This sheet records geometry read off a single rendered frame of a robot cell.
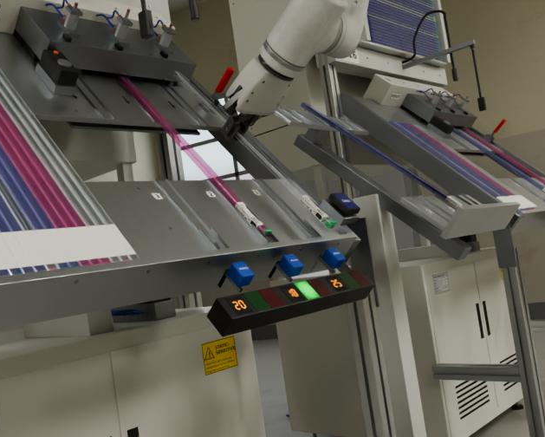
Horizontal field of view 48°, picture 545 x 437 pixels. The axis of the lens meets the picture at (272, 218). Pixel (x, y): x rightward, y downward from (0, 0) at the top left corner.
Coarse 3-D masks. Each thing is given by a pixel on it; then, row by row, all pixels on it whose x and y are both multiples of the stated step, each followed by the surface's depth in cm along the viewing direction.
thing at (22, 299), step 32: (192, 256) 83; (224, 256) 87; (256, 256) 92; (0, 288) 64; (32, 288) 67; (64, 288) 70; (96, 288) 74; (128, 288) 78; (160, 288) 82; (192, 288) 87; (0, 320) 67; (32, 320) 70
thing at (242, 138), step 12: (180, 72) 129; (192, 84) 127; (204, 96) 124; (216, 108) 122; (240, 132) 118; (252, 144) 116; (264, 156) 114; (276, 168) 112; (288, 180) 110; (300, 192) 108
